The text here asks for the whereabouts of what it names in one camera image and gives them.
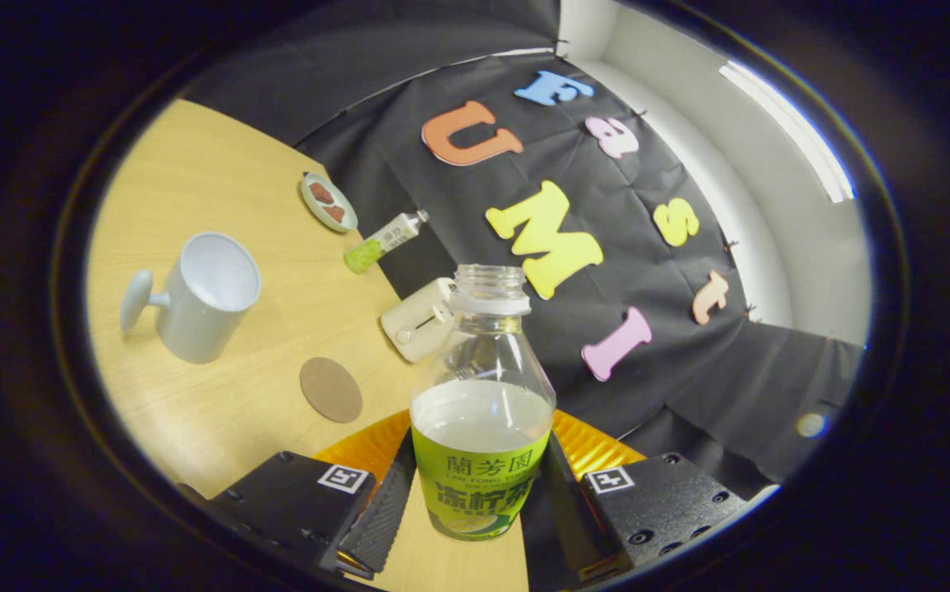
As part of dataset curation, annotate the wooden table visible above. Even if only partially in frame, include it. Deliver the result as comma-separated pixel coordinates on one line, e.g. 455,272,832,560
85,99,529,592

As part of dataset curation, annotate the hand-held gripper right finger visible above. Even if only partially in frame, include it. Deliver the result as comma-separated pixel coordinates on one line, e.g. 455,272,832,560
520,409,751,591

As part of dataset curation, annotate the green label juice bottle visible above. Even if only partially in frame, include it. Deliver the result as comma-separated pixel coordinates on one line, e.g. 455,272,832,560
409,264,558,542

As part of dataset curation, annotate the slim bottle with green liquid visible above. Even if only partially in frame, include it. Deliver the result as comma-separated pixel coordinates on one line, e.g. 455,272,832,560
343,209,430,275

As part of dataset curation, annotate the white cup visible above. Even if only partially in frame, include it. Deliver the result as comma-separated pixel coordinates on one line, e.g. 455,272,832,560
119,232,263,365

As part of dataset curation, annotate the ceiling light panel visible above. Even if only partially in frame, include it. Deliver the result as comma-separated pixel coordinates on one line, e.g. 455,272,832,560
719,59,855,204

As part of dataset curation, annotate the brown round coaster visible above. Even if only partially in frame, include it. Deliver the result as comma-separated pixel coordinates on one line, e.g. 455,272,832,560
299,356,364,424

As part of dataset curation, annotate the white toaster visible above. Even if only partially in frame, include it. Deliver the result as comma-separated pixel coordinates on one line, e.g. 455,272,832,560
380,277,458,363

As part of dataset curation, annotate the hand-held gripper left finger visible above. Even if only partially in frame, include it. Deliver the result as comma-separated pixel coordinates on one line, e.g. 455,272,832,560
175,409,418,576

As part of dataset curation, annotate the pale green plate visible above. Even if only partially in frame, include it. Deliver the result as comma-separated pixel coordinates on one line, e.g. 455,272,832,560
300,172,358,234

